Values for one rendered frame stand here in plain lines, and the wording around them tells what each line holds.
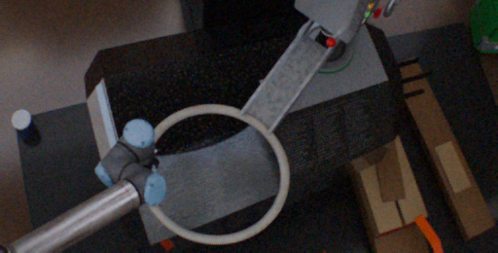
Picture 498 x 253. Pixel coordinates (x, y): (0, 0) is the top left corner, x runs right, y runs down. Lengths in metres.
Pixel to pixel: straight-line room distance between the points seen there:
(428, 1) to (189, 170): 1.88
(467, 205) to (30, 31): 2.36
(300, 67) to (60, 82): 1.49
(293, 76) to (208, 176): 0.46
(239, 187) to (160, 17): 1.32
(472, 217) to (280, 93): 1.34
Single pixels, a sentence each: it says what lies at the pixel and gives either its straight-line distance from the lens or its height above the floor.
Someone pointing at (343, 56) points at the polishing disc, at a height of 0.87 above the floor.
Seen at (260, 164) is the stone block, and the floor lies 0.73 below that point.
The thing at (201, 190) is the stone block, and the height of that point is 0.71.
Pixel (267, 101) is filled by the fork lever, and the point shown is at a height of 0.94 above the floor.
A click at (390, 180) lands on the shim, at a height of 0.21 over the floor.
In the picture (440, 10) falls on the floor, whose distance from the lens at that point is 4.00.
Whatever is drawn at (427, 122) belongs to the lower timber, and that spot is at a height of 0.09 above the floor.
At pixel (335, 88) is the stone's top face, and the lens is 2.70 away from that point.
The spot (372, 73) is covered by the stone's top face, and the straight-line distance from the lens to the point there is 2.75.
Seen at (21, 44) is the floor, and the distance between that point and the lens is 3.83.
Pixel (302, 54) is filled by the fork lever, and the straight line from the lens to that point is 2.58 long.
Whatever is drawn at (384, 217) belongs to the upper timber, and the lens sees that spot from 3.26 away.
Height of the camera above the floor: 3.28
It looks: 68 degrees down
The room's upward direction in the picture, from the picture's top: 7 degrees clockwise
